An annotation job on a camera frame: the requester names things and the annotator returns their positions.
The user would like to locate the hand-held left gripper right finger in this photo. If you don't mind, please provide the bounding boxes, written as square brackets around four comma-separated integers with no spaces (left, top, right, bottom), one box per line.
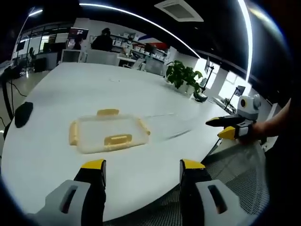
[179,159,238,226]

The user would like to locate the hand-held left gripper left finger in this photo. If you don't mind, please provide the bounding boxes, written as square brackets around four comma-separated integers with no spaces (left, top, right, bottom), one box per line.
[27,159,107,226]

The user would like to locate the clear container lid yellow clips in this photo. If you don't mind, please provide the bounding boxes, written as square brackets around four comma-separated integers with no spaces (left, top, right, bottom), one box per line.
[68,108,151,155]

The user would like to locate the person's right hand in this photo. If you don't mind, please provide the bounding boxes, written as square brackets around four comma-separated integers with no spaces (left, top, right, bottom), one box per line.
[238,121,269,145]

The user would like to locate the monitor on black stand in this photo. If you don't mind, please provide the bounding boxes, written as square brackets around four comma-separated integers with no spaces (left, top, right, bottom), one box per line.
[228,85,246,109]

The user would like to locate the black desk stand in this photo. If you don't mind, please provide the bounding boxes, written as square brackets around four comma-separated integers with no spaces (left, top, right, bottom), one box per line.
[193,57,216,102]

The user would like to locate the grey mesh chair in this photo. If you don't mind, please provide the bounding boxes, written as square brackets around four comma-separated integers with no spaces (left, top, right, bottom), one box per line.
[103,138,271,226]

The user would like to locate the green potted plant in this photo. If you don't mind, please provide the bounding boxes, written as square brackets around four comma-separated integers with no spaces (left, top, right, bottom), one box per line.
[165,60,204,97]

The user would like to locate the black cloth pad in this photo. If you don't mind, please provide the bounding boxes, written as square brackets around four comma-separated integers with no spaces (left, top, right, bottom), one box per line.
[14,101,34,129]

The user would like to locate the shelf of white boxes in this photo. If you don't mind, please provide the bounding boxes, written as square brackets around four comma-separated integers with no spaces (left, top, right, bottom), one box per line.
[110,32,169,62]

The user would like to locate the ceiling air vent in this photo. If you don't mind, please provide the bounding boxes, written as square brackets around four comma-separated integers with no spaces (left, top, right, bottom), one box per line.
[154,0,204,23]

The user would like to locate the white chair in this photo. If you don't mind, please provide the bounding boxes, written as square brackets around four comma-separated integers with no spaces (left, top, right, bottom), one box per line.
[62,48,88,64]
[87,48,119,66]

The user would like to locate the black tripod with cables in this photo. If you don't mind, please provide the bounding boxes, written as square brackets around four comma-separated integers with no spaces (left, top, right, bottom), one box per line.
[0,65,28,139]

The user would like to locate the dark wall screen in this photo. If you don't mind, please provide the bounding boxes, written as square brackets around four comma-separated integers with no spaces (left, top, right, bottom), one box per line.
[69,27,90,40]

